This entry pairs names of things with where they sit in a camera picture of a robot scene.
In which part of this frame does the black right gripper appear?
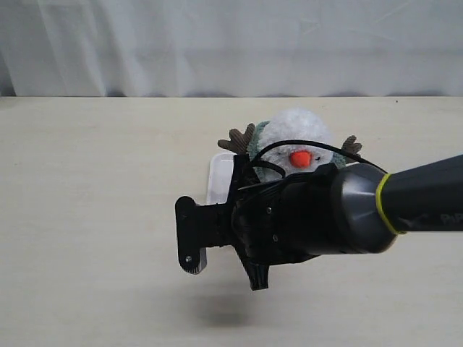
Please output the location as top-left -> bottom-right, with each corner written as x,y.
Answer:
226,154 -> 344,291

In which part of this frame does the green fleece scarf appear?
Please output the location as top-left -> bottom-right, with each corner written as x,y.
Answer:
247,113 -> 349,174

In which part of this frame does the white plastic tray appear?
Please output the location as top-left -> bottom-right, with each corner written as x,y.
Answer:
206,152 -> 234,205

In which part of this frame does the white plush snowman toy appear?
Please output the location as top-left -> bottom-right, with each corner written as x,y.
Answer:
218,108 -> 353,176

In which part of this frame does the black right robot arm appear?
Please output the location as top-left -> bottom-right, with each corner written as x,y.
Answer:
230,156 -> 462,267

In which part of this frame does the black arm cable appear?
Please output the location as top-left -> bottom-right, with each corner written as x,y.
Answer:
237,139 -> 390,192

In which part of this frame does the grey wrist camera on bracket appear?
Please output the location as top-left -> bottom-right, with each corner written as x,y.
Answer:
175,196 -> 231,275

